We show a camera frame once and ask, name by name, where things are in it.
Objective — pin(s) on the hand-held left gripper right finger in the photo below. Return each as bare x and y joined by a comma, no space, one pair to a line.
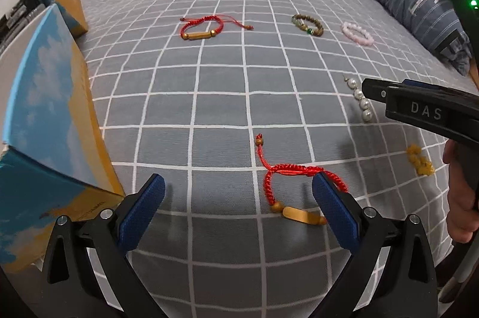
333,205

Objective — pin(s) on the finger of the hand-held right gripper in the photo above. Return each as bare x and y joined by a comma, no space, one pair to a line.
376,91

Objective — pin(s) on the person's right hand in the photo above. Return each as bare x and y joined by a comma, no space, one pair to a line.
462,217

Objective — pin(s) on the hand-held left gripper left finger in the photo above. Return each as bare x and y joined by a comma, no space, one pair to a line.
144,205

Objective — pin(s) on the blue sky print cardboard box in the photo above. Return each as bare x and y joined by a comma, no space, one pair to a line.
48,78

